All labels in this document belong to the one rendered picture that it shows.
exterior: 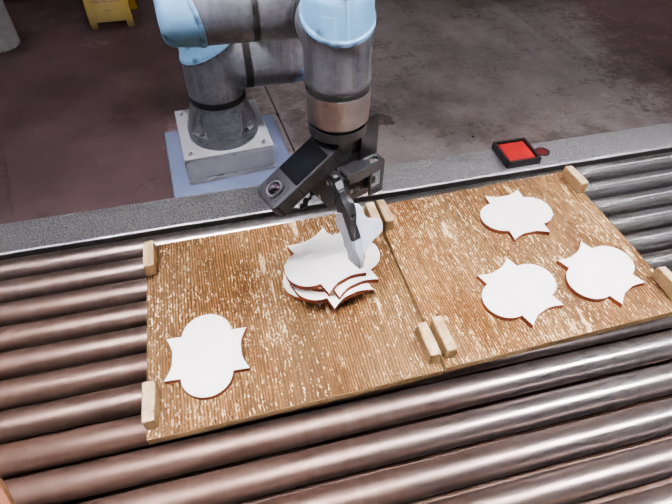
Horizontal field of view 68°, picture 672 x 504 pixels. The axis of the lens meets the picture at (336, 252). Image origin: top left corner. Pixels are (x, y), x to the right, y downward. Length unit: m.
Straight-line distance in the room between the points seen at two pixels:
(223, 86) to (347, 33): 0.54
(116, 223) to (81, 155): 1.92
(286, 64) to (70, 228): 0.51
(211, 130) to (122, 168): 1.69
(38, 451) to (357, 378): 0.43
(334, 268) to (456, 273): 0.21
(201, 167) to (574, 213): 0.75
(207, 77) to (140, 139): 1.92
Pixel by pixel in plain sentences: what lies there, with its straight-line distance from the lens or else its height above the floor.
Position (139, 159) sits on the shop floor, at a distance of 2.78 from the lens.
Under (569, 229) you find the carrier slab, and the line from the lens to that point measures 0.99.
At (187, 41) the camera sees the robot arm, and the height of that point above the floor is 1.32.
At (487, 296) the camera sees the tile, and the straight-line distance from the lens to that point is 0.82.
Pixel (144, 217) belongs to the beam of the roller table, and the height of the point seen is 0.92.
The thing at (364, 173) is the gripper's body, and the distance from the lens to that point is 0.64.
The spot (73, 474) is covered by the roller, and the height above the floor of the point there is 0.92.
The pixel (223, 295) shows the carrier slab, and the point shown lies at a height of 0.94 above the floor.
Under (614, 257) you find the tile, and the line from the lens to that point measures 0.96.
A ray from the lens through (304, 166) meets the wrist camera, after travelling 0.61.
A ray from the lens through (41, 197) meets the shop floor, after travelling 2.74.
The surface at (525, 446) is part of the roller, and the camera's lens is 0.74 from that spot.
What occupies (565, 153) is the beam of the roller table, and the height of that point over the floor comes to 0.92.
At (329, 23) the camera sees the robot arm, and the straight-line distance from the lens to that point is 0.52.
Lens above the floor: 1.57
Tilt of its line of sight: 48 degrees down
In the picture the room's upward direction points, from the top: straight up
